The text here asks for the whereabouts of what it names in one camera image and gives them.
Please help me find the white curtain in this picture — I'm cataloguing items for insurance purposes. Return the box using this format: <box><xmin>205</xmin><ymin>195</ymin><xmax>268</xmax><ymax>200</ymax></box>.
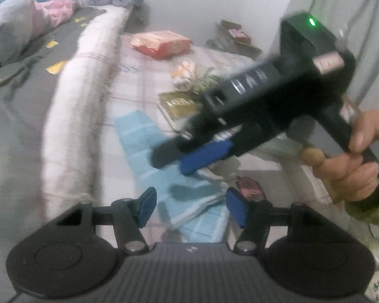
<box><xmin>272</xmin><ymin>0</ymin><xmax>379</xmax><ymax>117</ymax></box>

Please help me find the pink checked bed sheet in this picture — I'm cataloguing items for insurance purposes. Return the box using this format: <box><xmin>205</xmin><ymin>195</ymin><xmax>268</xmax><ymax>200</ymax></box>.
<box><xmin>91</xmin><ymin>35</ymin><xmax>348</xmax><ymax>247</ymax></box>

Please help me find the grey blanket with yellow patches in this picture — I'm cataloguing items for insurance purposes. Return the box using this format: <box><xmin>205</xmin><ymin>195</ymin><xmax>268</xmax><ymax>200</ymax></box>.
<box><xmin>0</xmin><ymin>6</ymin><xmax>108</xmax><ymax>253</ymax></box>

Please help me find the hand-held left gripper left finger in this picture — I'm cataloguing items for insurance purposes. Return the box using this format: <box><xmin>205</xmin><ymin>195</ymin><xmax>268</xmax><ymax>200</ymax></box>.
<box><xmin>55</xmin><ymin>187</ymin><xmax>157</xmax><ymax>255</ymax></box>

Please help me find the pink red tissue pack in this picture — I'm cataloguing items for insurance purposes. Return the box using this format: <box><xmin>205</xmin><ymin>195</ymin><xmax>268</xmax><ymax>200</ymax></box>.
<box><xmin>131</xmin><ymin>30</ymin><xmax>194</xmax><ymax>59</ymax></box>

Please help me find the light blue checked towel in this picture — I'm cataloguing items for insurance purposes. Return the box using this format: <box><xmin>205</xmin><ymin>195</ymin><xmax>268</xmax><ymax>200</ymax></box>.
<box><xmin>114</xmin><ymin>110</ymin><xmax>238</xmax><ymax>244</ymax></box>

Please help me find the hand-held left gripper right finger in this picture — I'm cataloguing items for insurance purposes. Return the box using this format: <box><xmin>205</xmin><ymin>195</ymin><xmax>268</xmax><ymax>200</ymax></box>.
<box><xmin>226</xmin><ymin>187</ymin><xmax>320</xmax><ymax>255</ymax></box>

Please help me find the orange striped cloth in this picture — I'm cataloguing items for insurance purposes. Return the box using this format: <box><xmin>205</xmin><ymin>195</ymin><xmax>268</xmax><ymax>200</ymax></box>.
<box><xmin>172</xmin><ymin>60</ymin><xmax>197</xmax><ymax>91</ymax></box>

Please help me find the pink and blue quilt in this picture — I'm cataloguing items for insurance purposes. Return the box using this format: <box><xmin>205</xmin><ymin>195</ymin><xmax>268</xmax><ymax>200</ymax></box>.
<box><xmin>0</xmin><ymin>0</ymin><xmax>79</xmax><ymax>65</ymax></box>

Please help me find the small open cardboard box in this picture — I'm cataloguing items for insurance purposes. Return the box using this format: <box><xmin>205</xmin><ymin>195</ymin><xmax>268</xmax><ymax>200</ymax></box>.
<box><xmin>215</xmin><ymin>20</ymin><xmax>263</xmax><ymax>58</ymax></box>

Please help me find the person's right hand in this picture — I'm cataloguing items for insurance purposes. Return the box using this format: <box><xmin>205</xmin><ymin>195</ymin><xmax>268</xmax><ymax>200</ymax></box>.
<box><xmin>313</xmin><ymin>110</ymin><xmax>379</xmax><ymax>203</ymax></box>

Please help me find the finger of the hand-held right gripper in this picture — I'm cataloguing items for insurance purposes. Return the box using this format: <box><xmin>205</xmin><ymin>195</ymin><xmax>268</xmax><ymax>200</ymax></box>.
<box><xmin>179</xmin><ymin>140</ymin><xmax>235</xmax><ymax>175</ymax></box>
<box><xmin>150</xmin><ymin>137</ymin><xmax>209</xmax><ymax>170</ymax></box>

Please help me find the gold foil packet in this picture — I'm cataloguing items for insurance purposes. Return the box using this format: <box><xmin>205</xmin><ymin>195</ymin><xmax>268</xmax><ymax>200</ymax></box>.
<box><xmin>158</xmin><ymin>90</ymin><xmax>203</xmax><ymax>124</ymax></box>

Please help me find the cream fuzzy rolled blanket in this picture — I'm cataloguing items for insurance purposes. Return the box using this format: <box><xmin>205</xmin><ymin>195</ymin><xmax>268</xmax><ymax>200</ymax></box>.
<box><xmin>40</xmin><ymin>6</ymin><xmax>134</xmax><ymax>210</ymax></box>

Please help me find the pink packet in small box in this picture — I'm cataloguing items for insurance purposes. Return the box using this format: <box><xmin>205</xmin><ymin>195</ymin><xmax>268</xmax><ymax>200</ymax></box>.
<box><xmin>228</xmin><ymin>29</ymin><xmax>249</xmax><ymax>40</ymax></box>

